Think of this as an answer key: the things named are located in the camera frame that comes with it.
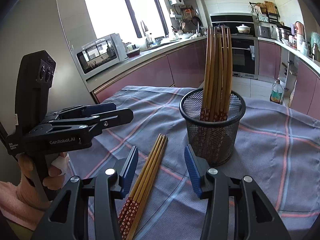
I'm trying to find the left hand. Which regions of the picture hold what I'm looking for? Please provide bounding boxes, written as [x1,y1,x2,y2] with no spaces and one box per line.
[17,152,69,196]

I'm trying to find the black left camera box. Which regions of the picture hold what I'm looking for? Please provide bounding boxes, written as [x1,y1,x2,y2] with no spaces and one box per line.
[15,50,56,134]

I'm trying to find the pink kettle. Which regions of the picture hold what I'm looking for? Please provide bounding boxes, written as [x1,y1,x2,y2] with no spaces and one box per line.
[295,21,305,50]

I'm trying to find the grey plaid tablecloth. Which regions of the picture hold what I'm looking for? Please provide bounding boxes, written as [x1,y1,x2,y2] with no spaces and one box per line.
[67,86,319,239]

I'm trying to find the wall spice rack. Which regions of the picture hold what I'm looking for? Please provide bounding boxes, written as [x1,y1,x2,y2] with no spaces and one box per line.
[249,1,280,24]

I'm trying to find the black mesh holder cup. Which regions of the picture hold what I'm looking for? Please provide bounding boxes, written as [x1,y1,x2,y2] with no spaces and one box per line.
[179,88,246,167]

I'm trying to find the white clay pot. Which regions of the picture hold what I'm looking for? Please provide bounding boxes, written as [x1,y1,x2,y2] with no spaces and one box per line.
[236,24,251,34]

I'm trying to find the pink sleeved left forearm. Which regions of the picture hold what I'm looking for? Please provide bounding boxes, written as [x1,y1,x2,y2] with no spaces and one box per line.
[1,177,51,230]

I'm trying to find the cooking oil bottle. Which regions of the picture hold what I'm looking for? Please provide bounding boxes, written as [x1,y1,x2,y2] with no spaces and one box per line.
[270,79,284,104]

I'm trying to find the black built-in oven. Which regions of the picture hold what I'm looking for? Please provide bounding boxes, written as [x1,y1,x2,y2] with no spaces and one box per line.
[210,13,259,79]

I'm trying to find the bamboo chopstick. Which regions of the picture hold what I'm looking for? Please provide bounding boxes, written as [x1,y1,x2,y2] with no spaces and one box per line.
[117,133,163,228]
[203,28,215,121]
[122,134,166,238]
[120,134,164,233]
[200,27,213,121]
[220,25,228,121]
[125,134,168,240]
[225,27,233,120]
[209,27,217,122]
[214,33,222,121]

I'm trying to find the white microwave oven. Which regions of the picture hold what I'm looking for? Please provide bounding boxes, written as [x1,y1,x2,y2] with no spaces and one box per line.
[74,33,127,80]

